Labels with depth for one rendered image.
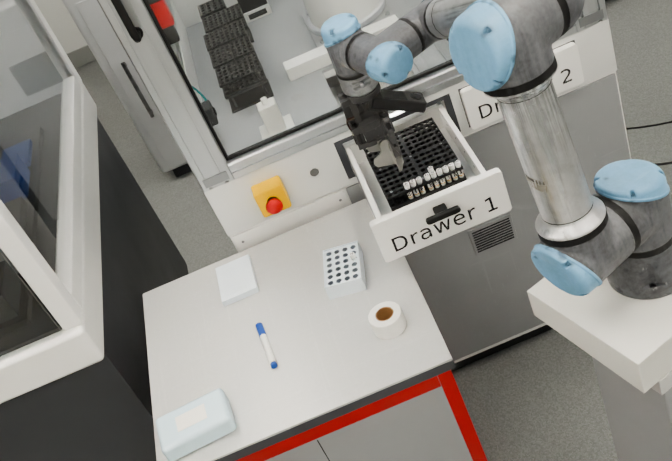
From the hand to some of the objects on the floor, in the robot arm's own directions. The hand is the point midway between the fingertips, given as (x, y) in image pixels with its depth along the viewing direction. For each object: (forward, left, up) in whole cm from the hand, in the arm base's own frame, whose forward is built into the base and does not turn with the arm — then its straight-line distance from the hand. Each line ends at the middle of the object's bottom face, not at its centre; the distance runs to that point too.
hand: (399, 159), depth 195 cm
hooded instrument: (+129, +127, -93) cm, 204 cm away
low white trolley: (+12, +37, -97) cm, 105 cm away
